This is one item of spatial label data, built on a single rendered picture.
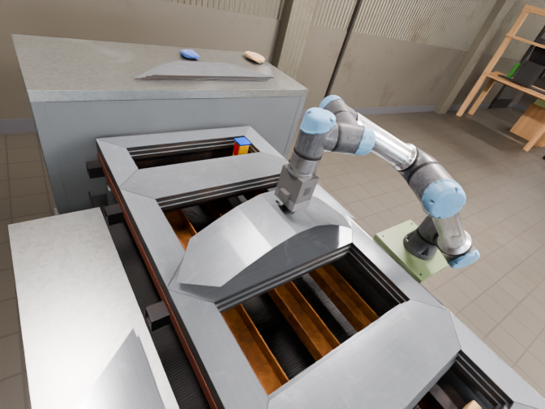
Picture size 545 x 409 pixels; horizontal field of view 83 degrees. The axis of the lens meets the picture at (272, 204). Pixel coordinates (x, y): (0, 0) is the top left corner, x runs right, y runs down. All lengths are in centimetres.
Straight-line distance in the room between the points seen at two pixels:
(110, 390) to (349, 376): 54
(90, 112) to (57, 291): 70
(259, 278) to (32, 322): 59
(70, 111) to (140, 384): 99
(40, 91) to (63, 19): 166
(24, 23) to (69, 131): 163
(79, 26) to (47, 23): 20
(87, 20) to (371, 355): 284
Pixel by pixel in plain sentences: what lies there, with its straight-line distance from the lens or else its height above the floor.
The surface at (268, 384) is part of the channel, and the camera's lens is 100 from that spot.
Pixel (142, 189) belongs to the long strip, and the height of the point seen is 87.
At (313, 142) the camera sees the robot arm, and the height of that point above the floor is 128.
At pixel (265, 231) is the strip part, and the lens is 85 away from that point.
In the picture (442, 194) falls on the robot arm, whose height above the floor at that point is 118.
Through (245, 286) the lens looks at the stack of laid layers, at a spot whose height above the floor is 86.
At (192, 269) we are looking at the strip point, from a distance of 86.
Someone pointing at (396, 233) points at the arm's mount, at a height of 71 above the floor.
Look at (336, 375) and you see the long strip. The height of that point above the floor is 87.
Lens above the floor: 159
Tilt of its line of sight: 38 degrees down
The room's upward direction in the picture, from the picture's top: 17 degrees clockwise
